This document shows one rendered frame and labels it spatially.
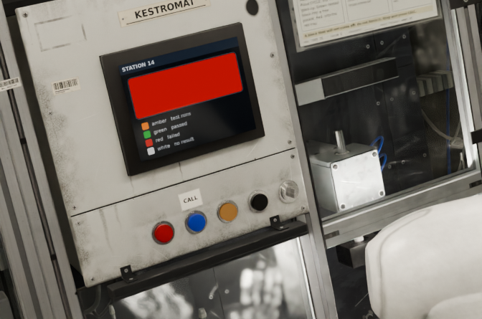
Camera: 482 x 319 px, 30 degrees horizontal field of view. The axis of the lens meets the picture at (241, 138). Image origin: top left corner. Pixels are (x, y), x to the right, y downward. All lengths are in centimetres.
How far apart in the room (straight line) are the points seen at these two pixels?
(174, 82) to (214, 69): 7
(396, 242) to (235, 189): 59
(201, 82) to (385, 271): 59
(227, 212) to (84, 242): 25
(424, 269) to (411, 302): 4
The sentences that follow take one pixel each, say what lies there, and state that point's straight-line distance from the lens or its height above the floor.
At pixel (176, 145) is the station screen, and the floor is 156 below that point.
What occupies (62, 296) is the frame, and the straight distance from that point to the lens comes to 151.
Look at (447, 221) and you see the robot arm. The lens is 101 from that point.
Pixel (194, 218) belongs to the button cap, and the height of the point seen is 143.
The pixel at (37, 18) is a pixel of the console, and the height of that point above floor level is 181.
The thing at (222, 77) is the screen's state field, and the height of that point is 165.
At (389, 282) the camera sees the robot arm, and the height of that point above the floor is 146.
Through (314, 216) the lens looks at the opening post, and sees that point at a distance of 164.
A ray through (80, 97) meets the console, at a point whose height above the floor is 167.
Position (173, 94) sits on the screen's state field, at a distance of 147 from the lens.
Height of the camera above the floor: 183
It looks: 11 degrees down
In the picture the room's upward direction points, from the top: 12 degrees counter-clockwise
